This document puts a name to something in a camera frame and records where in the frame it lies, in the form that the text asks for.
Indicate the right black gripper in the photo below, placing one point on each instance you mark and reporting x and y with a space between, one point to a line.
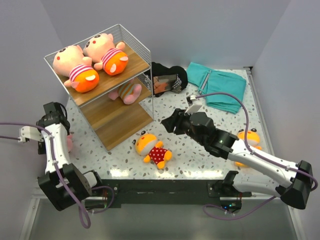
175 121

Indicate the pink frog plush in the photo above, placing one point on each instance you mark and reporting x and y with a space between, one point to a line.
127 92
69 142

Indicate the large black-haired boy plush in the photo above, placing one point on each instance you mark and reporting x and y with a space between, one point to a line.
105 54

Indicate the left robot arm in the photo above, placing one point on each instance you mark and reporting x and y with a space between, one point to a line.
56 144

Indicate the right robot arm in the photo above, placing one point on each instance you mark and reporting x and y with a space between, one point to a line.
292 182

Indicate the yellow frog plush centre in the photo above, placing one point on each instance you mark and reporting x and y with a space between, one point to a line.
152 149

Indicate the yellow frog plush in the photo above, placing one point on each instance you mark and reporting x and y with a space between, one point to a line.
152 149
253 138

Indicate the black printed garment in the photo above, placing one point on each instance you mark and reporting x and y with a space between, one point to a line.
168 79

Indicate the teal folded cloth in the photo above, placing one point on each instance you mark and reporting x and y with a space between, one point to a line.
212 81

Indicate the yellow frog plush right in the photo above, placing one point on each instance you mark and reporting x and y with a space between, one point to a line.
253 138

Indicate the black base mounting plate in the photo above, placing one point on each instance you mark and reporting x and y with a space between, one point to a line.
163 192

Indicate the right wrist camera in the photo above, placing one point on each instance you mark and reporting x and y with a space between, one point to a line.
194 104

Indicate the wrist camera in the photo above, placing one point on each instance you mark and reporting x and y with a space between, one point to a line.
194 104
27 133

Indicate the white wire wooden shelf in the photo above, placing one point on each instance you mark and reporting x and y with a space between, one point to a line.
112 120

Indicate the aluminium frame rail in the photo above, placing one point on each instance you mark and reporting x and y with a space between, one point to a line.
294 214

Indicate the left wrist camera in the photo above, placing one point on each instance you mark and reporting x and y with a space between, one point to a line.
27 133

